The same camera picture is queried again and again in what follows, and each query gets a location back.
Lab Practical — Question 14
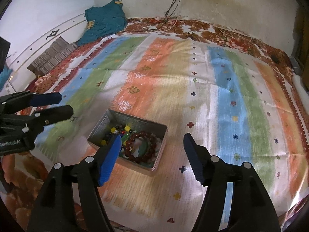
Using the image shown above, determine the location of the yellow and dark bead bracelet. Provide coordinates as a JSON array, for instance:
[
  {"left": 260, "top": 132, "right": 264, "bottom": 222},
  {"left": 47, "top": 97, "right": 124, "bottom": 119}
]
[{"left": 100, "top": 125, "right": 132, "bottom": 147}]

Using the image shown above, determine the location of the multicolour glass bead bracelet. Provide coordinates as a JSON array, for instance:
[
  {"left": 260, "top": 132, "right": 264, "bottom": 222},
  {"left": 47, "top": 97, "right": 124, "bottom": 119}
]
[{"left": 113, "top": 124, "right": 134, "bottom": 137}]

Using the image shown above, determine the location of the dark red bead bracelet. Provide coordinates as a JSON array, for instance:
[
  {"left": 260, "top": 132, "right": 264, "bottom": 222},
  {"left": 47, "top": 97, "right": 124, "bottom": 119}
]
[{"left": 121, "top": 130, "right": 158, "bottom": 164}]

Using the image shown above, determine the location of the green jade bangle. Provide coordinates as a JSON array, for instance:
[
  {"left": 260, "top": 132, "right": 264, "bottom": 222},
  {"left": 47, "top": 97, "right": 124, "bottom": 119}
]
[{"left": 119, "top": 134, "right": 150, "bottom": 159}]

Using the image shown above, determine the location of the white pink stone bracelet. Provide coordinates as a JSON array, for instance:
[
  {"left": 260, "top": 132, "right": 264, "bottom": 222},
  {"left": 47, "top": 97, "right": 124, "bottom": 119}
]
[{"left": 144, "top": 137, "right": 162, "bottom": 165}]

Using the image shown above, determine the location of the white headboard with ornament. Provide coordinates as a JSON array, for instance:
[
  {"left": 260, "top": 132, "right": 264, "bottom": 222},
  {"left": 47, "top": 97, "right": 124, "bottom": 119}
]
[{"left": 7, "top": 13, "right": 86, "bottom": 81}]

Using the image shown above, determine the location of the striped grey pillow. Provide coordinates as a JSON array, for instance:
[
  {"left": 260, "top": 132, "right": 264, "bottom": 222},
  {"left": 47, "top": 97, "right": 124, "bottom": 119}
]
[{"left": 27, "top": 37, "right": 77, "bottom": 77}]

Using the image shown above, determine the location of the silver metal tin box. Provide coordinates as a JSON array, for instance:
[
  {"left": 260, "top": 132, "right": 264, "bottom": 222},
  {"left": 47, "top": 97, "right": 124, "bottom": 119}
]
[{"left": 87, "top": 109, "right": 168, "bottom": 176}]

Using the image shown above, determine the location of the striped colourful cloth mat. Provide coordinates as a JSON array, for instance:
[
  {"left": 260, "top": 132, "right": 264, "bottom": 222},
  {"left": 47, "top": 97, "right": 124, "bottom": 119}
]
[{"left": 0, "top": 32, "right": 309, "bottom": 232}]

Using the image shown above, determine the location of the teal shirt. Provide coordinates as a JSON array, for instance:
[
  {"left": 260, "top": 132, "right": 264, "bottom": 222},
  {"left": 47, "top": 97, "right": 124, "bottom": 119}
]
[{"left": 76, "top": 0, "right": 127, "bottom": 46}]

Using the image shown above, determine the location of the small black round object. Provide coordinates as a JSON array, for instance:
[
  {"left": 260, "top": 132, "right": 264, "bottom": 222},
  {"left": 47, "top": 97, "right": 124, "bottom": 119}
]
[{"left": 270, "top": 55, "right": 280, "bottom": 64}]

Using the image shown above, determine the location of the white cable on bed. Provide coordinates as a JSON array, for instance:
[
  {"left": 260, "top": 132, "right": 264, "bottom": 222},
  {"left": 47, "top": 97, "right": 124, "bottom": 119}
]
[{"left": 142, "top": 16, "right": 242, "bottom": 39}]

